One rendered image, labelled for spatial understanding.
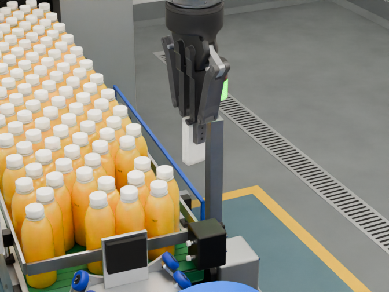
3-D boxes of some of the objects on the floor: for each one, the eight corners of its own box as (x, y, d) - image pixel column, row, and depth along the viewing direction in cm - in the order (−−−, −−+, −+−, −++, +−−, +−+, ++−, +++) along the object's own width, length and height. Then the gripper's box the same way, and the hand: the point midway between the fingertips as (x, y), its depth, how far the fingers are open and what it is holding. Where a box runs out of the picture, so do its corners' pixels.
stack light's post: (207, 435, 267) (210, 121, 217) (202, 427, 270) (204, 116, 220) (219, 432, 268) (224, 119, 218) (214, 423, 271) (219, 113, 221)
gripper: (142, -11, 110) (146, 149, 121) (199, 19, 100) (197, 189, 112) (190, -21, 113) (190, 135, 125) (249, 7, 104) (243, 173, 115)
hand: (194, 139), depth 117 cm, fingers closed
